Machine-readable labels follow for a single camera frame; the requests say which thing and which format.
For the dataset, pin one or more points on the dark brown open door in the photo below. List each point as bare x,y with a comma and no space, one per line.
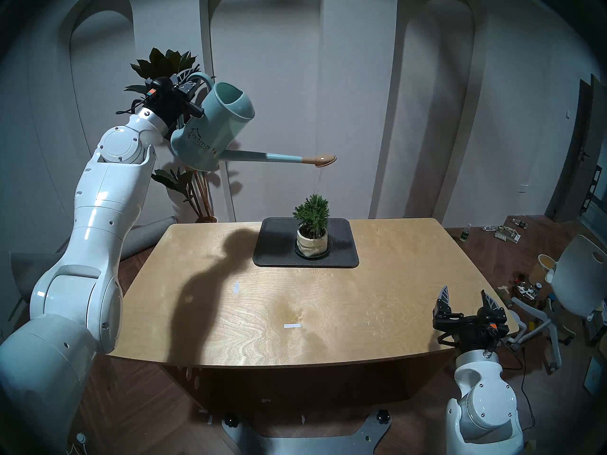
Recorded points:
576,165

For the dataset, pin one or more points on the lying small bottle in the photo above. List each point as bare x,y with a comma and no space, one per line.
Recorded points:
519,223

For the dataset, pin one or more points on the grey metal robot base plate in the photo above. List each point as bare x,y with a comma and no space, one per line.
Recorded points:
308,440

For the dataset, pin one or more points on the small potted conifer plant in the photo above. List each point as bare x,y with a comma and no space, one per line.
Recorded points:
312,212

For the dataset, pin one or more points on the upright plastic bottle green label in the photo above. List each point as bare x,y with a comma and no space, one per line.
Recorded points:
466,233

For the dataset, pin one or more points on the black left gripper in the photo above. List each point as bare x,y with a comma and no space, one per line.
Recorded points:
175,105

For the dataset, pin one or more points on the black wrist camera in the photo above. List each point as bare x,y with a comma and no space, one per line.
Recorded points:
155,88
487,323

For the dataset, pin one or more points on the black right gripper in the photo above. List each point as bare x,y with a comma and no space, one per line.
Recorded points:
467,333

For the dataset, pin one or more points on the white plastic swivel chair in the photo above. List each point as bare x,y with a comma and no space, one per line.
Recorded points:
578,278

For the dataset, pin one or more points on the black plastic tray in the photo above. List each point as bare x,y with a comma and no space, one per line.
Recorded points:
272,250

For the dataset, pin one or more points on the white floor power adapter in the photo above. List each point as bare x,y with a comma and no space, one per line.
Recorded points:
81,438

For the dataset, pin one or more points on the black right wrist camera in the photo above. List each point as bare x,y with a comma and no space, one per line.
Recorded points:
487,323

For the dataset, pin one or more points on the light cardboard box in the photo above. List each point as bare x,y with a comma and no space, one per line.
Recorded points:
595,376

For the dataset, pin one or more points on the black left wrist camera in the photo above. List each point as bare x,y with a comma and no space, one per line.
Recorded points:
155,88

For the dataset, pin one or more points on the grey rolled floor mat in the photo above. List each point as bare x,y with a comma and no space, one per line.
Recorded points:
142,236

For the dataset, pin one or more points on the black plant saucer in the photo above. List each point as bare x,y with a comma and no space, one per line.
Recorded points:
327,252

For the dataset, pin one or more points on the black metal shelf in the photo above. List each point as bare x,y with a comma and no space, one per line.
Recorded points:
592,188

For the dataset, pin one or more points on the light blue watering can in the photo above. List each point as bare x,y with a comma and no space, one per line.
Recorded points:
208,131

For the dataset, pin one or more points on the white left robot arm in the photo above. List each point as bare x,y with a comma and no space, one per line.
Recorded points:
95,212

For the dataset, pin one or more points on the tall dark-leaved floor plant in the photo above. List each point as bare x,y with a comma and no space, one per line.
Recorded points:
163,63

